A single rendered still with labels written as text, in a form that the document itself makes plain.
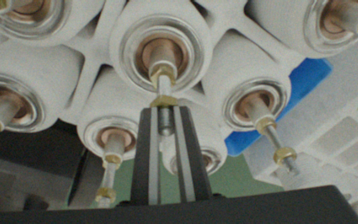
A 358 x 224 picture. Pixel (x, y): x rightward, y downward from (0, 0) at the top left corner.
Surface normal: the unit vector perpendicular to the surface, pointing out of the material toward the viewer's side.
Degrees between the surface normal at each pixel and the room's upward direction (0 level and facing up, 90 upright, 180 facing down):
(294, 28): 43
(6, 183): 0
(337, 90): 90
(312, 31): 4
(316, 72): 88
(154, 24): 4
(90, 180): 49
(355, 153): 90
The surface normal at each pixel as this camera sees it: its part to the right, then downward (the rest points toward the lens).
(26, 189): 0.46, -0.03
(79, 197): 0.23, 0.38
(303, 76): -0.84, -0.33
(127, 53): 0.16, 0.64
